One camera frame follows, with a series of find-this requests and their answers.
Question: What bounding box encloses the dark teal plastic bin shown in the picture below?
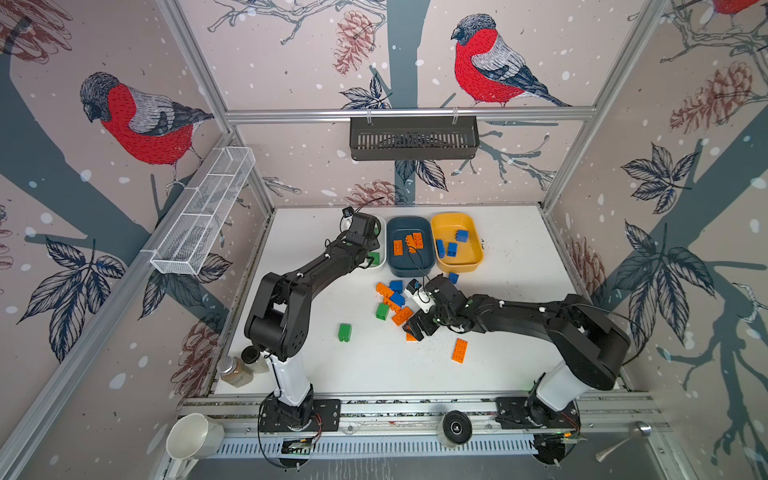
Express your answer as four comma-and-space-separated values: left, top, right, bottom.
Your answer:
386, 216, 435, 278

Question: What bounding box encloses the orange lego brick vertical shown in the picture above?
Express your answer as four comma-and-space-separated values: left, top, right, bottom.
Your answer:
411, 232, 424, 250

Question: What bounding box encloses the yellow plastic bin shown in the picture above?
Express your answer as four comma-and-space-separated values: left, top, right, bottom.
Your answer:
430, 212, 484, 274

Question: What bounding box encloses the small blue lego brick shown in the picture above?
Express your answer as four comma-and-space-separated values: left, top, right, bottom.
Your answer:
455, 230, 470, 243

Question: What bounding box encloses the white plastic bin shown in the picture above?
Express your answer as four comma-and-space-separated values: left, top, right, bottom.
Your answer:
361, 215, 387, 269

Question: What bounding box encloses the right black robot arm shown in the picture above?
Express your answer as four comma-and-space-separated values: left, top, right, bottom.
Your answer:
402, 275, 631, 426

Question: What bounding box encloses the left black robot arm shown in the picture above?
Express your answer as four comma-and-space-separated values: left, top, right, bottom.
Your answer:
244, 212, 382, 428

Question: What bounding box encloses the orange lego brick lone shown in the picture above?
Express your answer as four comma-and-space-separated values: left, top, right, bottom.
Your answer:
451, 338, 468, 364

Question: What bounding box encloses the orange lego brick tilted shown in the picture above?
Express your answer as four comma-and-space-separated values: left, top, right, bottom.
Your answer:
392, 306, 414, 326

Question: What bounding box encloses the green lego brick lone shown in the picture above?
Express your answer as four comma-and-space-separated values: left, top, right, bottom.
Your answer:
337, 323, 352, 343

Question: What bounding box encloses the black round knob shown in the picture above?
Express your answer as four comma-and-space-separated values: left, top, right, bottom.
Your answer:
437, 410, 473, 448

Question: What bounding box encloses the glass spice jar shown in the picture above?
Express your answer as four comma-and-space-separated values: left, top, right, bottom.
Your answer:
216, 345, 270, 388

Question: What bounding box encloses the white ceramic mug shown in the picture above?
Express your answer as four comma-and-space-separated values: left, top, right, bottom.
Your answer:
166, 413, 225, 460

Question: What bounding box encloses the black wire wall basket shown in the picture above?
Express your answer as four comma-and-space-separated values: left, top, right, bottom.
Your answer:
349, 116, 480, 161

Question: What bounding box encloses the white mesh wall shelf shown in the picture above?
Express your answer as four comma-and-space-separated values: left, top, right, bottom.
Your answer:
150, 146, 255, 275

